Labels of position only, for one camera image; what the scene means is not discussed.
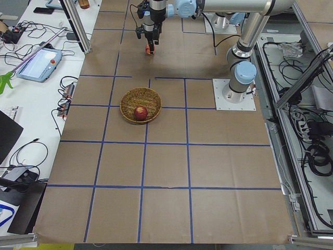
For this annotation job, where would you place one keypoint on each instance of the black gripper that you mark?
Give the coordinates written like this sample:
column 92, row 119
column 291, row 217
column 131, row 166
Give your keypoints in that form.
column 151, row 34

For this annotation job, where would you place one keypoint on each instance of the orange fruit piece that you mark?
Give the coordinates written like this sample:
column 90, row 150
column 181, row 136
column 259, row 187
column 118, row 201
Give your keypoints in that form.
column 148, row 50

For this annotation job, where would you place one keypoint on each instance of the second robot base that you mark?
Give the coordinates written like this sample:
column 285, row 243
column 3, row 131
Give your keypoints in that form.
column 222, row 23

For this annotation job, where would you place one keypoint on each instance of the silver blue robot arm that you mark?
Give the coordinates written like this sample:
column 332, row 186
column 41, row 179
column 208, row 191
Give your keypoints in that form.
column 242, row 19

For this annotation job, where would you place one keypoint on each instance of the woven wicker basket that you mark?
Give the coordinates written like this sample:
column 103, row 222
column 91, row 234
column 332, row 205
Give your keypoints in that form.
column 142, row 96

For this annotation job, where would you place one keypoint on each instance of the red apple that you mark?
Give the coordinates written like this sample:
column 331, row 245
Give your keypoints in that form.
column 140, row 113

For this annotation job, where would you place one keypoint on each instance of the black smartphone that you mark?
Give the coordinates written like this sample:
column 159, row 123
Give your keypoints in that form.
column 41, row 10

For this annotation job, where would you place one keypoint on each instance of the teach pendant tablet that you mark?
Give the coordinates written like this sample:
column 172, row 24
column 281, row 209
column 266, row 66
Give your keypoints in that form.
column 41, row 66

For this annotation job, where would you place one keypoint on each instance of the brown paper table cover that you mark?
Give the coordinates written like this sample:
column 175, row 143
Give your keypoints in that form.
column 192, row 175

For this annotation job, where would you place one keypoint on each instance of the black laptop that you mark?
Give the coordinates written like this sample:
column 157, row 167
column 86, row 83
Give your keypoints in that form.
column 10, row 133

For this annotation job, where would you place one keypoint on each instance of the aluminium frame post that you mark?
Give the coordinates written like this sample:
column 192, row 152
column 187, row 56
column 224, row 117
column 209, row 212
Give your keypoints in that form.
column 76, row 25

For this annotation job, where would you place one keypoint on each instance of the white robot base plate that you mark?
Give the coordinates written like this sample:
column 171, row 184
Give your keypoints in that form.
column 226, row 99

